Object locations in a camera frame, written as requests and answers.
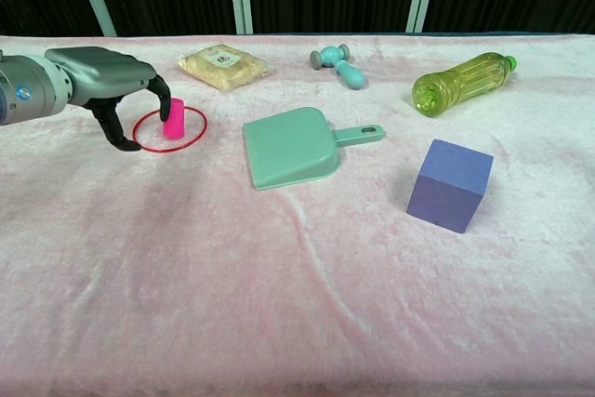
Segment yellow-green plastic bottle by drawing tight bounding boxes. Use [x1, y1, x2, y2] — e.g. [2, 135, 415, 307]
[411, 53, 519, 118]

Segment clear bag of grains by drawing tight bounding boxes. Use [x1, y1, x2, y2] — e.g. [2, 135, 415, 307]
[178, 44, 273, 91]

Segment purple foam cube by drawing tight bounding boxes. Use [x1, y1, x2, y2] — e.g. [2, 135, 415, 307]
[405, 139, 494, 234]

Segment pink plastic cone peg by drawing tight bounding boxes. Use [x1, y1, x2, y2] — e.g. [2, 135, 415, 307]
[162, 98, 188, 140]

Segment mint green plastic dustpan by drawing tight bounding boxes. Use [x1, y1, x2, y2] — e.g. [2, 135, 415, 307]
[242, 106, 386, 192]

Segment thin red ring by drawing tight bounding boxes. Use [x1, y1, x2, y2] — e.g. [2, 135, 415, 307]
[132, 106, 208, 154]

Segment pink plush table cloth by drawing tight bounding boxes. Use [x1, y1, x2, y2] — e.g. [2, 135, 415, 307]
[0, 33, 595, 397]

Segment teal toy hammer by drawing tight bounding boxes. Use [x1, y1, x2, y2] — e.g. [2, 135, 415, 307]
[310, 44, 367, 91]

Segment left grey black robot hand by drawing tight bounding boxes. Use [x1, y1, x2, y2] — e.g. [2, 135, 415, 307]
[45, 46, 171, 152]

